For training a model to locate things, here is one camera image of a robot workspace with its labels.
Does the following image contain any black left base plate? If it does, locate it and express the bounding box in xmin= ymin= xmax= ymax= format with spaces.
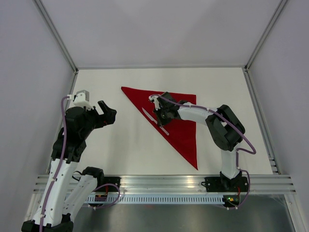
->
xmin=102 ymin=176 xmax=121 ymax=192

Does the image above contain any aluminium mounting rail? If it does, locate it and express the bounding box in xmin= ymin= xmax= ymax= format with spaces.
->
xmin=33 ymin=175 xmax=297 ymax=194

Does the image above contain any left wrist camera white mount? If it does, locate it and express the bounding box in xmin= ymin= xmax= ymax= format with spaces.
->
xmin=67 ymin=90 xmax=94 ymax=111

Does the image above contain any slotted cable duct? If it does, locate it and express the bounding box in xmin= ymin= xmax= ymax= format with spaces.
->
xmin=87 ymin=195 xmax=224 ymax=204

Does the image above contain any aluminium frame post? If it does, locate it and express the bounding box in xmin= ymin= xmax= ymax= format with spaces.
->
xmin=32 ymin=0 xmax=78 ymax=73
xmin=243 ymin=0 xmax=290 ymax=72

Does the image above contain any right aluminium frame post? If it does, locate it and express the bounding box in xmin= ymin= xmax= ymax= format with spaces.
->
xmin=243 ymin=0 xmax=290 ymax=72

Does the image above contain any left aluminium frame post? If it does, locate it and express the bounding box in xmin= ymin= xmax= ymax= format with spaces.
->
xmin=32 ymin=0 xmax=78 ymax=73

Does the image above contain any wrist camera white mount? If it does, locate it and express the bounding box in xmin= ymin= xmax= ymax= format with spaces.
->
xmin=67 ymin=90 xmax=94 ymax=111
xmin=149 ymin=94 xmax=161 ymax=111

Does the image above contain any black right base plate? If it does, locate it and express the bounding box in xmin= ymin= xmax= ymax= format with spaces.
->
xmin=204 ymin=176 xmax=249 ymax=193

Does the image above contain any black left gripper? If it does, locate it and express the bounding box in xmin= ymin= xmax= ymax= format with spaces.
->
xmin=81 ymin=100 xmax=116 ymax=138

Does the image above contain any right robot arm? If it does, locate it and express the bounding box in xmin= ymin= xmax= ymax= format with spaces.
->
xmin=149 ymin=92 xmax=249 ymax=192

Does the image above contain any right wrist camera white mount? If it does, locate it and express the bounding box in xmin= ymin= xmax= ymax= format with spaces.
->
xmin=149 ymin=94 xmax=161 ymax=111

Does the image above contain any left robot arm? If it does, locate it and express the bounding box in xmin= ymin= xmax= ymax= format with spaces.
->
xmin=21 ymin=101 xmax=120 ymax=232

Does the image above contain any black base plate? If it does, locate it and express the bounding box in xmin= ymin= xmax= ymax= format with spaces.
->
xmin=102 ymin=176 xmax=121 ymax=192
xmin=204 ymin=176 xmax=249 ymax=193

